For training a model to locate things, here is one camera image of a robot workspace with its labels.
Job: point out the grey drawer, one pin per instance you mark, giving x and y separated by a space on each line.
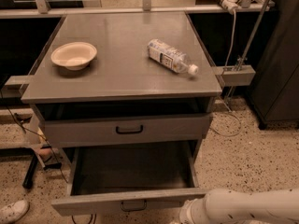
130 178
129 130

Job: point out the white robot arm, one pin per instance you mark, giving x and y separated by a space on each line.
225 206

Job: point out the grey drawer cabinet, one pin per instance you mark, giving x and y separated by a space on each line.
122 81

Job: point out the grey top drawer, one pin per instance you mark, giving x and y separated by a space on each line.
129 130

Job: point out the clear plastic water bottle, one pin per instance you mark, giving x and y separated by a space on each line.
171 58

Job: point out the white paper bowl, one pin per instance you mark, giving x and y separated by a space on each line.
74 56

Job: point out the dark side cabinet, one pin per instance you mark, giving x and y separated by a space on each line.
274 92

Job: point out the black bar on floor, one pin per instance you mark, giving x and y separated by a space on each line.
28 180

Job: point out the diagonal metal rod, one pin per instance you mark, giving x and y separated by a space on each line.
240 61

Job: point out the white sneaker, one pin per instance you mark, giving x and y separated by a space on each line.
13 212

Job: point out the grey metal bracket block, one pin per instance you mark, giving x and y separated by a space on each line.
233 78

